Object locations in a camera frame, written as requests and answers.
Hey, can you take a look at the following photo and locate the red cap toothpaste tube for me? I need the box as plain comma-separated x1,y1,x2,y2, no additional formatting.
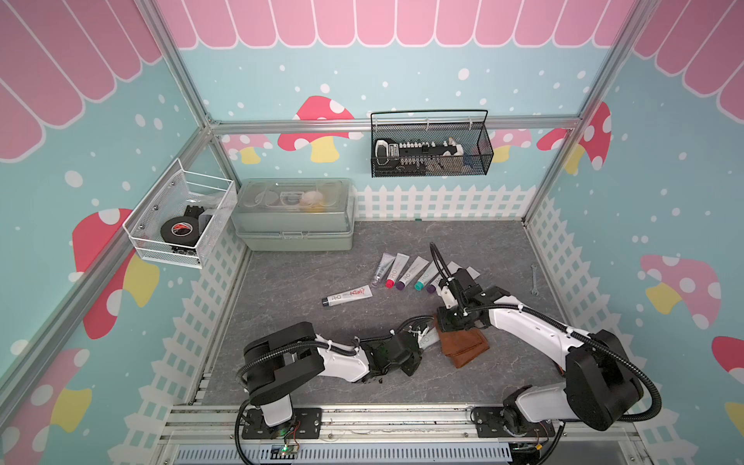
386,253,410,289

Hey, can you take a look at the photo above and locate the brown microfiber cloth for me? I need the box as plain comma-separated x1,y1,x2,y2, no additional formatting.
434,319,490,369

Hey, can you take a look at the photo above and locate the black power strip in basket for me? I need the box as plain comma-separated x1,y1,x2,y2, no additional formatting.
372,139,465,172

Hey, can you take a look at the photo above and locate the silver foil toothpaste tube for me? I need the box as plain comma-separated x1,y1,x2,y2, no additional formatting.
370,252,395,287

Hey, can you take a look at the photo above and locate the teal cap toothpaste tube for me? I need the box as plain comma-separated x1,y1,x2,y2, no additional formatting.
419,327,440,351
415,262,439,291

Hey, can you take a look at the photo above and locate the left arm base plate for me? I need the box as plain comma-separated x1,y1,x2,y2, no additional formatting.
240,408,323,440

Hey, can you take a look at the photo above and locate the black wire mesh basket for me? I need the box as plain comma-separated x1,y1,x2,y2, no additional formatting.
369,110,494,177

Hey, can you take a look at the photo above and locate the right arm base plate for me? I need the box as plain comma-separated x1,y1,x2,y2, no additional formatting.
470,406,555,440

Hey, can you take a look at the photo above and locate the black tape roll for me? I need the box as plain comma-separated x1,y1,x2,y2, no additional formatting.
160,216,201,247

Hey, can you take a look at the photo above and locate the purple cap toothpaste tube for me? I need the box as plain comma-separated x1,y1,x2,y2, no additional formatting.
426,262,460,294
395,257,429,291

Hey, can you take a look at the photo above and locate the white wire basket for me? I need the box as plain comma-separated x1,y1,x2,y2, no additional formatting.
123,160,238,269

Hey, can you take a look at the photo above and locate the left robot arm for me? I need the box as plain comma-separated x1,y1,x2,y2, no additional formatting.
236,316,436,428

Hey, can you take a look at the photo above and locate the purple cap toothpaste tube top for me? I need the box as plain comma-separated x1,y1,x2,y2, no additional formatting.
395,257,429,291

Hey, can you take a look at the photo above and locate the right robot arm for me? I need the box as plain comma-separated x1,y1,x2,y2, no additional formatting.
429,243,663,436

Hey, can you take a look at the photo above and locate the silver wrench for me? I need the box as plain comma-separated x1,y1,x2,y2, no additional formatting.
530,263,540,296

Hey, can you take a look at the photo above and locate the green plastic storage box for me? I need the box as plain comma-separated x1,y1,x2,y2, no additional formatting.
232,177,356,252

